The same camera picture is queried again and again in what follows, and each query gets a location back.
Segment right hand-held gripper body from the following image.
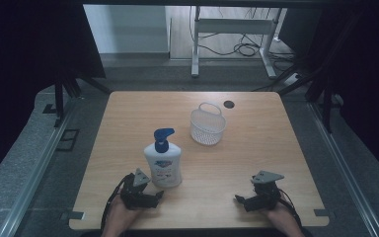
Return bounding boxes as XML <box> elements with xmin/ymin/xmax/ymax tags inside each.
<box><xmin>250</xmin><ymin>170</ymin><xmax>285</xmax><ymax>211</ymax></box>

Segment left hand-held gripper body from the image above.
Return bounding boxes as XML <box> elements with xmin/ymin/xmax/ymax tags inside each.
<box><xmin>119</xmin><ymin>168</ymin><xmax>153</xmax><ymax>210</ymax></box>

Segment person's left hand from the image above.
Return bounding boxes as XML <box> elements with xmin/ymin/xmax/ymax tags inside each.
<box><xmin>107</xmin><ymin>197</ymin><xmax>143</xmax><ymax>229</ymax></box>

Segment person's right hand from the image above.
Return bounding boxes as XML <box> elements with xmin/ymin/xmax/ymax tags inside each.
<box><xmin>260</xmin><ymin>198</ymin><xmax>294</xmax><ymax>229</ymax></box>

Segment white pump bottle blue cap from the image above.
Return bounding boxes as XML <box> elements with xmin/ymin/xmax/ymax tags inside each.
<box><xmin>143</xmin><ymin>127</ymin><xmax>184</xmax><ymax>189</ymax></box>

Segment white plastic basket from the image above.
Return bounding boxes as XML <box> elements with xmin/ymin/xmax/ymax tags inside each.
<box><xmin>189</xmin><ymin>102</ymin><xmax>227</xmax><ymax>146</ymax></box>

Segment black tripod stand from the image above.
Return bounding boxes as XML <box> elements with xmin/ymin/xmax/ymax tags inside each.
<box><xmin>52</xmin><ymin>70</ymin><xmax>114</xmax><ymax>128</ymax></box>
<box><xmin>277</xmin><ymin>13</ymin><xmax>344</xmax><ymax>134</ymax></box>

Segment white power strip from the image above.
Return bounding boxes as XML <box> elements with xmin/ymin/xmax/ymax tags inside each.
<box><xmin>283</xmin><ymin>72</ymin><xmax>302</xmax><ymax>85</ymax></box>

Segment black curtain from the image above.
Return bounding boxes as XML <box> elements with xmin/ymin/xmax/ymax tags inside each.
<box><xmin>280</xmin><ymin>5</ymin><xmax>379</xmax><ymax>190</ymax></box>
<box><xmin>0</xmin><ymin>0</ymin><xmax>107</xmax><ymax>192</ymax></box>

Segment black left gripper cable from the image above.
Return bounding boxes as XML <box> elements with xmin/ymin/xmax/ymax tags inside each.
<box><xmin>100</xmin><ymin>173</ymin><xmax>134</xmax><ymax>231</ymax></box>

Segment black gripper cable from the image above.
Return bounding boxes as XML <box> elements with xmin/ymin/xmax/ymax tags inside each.
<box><xmin>276</xmin><ymin>188</ymin><xmax>303</xmax><ymax>229</ymax></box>
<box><xmin>100</xmin><ymin>173</ymin><xmax>134</xmax><ymax>231</ymax></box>

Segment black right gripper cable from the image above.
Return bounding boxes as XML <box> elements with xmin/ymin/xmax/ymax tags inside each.
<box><xmin>276</xmin><ymin>188</ymin><xmax>303</xmax><ymax>229</ymax></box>

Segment grey table bracket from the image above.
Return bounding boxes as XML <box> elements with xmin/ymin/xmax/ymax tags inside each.
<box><xmin>60</xmin><ymin>210</ymin><xmax>86</xmax><ymax>222</ymax></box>

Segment grey metal floor rail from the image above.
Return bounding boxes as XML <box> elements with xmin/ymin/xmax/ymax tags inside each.
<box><xmin>0</xmin><ymin>98</ymin><xmax>77</xmax><ymax>237</ymax></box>
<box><xmin>306</xmin><ymin>102</ymin><xmax>379</xmax><ymax>237</ymax></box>

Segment black floor cables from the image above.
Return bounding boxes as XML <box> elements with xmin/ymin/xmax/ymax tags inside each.
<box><xmin>189</xmin><ymin>5</ymin><xmax>298</xmax><ymax>72</ymax></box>

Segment white metal desk frame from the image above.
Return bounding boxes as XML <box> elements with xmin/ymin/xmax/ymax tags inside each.
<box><xmin>190</xmin><ymin>5</ymin><xmax>289</xmax><ymax>80</ymax></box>

